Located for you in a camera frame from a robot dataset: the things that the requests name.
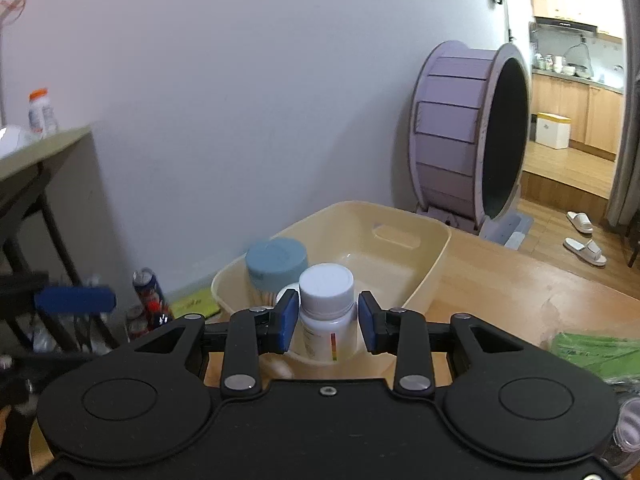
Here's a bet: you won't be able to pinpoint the white storage box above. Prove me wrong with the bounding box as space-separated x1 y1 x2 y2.
536 112 572 149

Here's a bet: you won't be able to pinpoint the side table with black legs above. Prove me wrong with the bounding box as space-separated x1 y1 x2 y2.
0 125 126 351

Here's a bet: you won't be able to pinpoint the wooden kitchen base cabinets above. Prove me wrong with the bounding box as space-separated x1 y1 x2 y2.
530 72 626 161

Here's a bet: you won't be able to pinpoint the red blue drink can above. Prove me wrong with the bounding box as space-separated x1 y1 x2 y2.
132 267 168 311

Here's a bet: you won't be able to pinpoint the cream plastic basket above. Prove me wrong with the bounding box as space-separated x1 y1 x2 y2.
211 201 452 366

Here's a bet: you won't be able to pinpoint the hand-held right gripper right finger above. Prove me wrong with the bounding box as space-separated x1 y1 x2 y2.
358 290 541 400

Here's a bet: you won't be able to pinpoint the purple cat exercise wheel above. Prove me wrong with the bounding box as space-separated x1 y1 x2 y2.
410 40 532 251

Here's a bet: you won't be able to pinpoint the wooden desktop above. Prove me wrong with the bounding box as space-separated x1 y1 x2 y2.
200 227 640 411

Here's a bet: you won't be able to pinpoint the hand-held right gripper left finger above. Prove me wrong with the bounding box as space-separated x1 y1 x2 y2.
115 289 301 400

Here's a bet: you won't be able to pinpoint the yellow green flat packet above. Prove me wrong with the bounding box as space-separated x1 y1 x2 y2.
167 287 221 318

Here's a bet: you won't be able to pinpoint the dishes on kitchen counter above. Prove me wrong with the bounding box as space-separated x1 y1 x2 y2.
532 42 596 79

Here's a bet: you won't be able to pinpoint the green bag in clear plastic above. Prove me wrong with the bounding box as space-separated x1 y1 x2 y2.
542 331 640 386

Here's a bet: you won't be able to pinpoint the white bottle with colour stripe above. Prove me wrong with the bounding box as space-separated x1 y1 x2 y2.
298 263 358 365

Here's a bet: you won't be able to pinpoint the clear toothpick jar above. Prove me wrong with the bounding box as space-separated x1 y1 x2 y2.
245 238 310 308

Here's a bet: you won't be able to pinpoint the orange capped bottle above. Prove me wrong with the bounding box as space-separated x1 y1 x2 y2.
27 88 59 138

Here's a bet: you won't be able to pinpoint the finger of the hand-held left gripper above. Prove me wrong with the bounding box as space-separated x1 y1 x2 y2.
0 272 117 317

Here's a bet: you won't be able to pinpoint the grey curtain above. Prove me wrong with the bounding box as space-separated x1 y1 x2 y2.
605 0 640 228

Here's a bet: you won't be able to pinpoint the range hood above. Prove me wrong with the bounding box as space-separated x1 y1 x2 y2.
535 16 598 36

